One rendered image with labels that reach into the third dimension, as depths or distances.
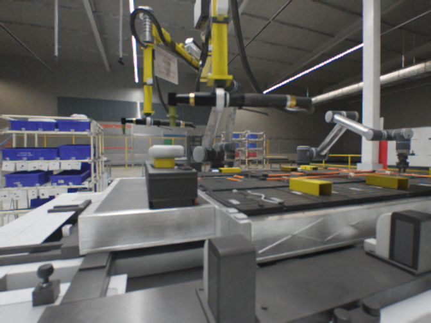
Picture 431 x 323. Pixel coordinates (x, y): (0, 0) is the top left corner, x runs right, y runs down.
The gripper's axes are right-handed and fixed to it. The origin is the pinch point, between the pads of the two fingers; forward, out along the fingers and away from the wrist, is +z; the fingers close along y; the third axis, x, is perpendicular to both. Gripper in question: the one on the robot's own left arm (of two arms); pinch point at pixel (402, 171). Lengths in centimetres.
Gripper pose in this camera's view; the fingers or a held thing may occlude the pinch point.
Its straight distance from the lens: 257.6
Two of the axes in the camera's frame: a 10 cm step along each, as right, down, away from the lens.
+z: 0.0, 10.0, 0.4
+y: -9.8, 0.1, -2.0
